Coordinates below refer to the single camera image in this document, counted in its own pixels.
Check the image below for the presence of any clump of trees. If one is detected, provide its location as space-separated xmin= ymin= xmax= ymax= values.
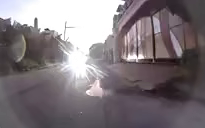
xmin=88 ymin=42 xmax=106 ymax=62

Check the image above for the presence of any building with glass front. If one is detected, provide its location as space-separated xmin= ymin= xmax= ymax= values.
xmin=110 ymin=0 xmax=205 ymax=96

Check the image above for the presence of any row of buildings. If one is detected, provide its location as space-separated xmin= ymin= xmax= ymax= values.
xmin=0 ymin=11 xmax=76 ymax=75

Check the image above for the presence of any grey asphalt road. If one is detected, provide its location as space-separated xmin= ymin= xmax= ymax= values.
xmin=0 ymin=63 xmax=205 ymax=128

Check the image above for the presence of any pole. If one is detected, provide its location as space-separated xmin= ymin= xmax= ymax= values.
xmin=62 ymin=21 xmax=76 ymax=43

